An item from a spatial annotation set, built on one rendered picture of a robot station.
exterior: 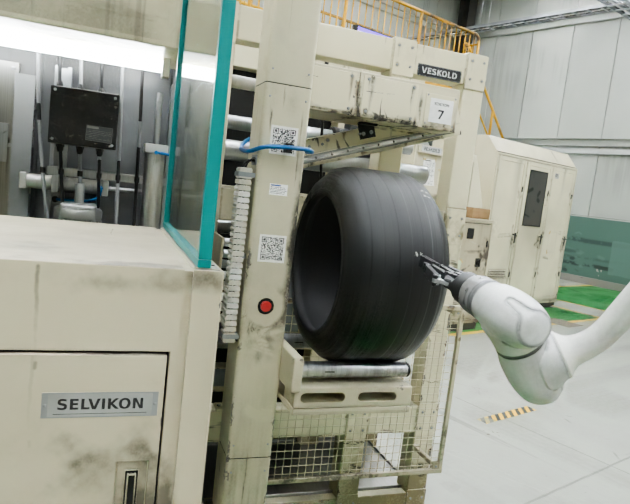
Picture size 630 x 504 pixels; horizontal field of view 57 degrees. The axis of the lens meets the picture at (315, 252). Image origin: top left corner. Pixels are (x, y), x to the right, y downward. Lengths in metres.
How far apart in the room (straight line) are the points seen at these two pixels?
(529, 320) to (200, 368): 0.62
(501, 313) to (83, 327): 0.75
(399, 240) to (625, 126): 12.29
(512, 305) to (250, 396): 0.81
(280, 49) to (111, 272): 0.94
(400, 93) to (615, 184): 11.71
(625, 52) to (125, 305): 13.56
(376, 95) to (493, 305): 0.98
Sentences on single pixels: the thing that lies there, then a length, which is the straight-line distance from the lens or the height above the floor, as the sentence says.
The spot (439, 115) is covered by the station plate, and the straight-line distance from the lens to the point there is 2.08.
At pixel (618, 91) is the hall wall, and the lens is 13.91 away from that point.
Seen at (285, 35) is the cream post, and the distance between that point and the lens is 1.61.
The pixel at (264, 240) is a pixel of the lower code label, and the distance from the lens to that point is 1.57.
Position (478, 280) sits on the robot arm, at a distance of 1.28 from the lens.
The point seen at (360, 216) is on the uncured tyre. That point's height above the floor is 1.34.
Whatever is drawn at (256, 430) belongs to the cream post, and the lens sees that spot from 1.73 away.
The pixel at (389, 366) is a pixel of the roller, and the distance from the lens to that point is 1.72.
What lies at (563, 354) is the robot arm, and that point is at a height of 1.12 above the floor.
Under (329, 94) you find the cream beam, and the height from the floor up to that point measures 1.69.
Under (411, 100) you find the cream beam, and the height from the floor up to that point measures 1.72.
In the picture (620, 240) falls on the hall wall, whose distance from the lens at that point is 13.35.
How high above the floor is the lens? 1.40
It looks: 6 degrees down
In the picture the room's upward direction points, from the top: 7 degrees clockwise
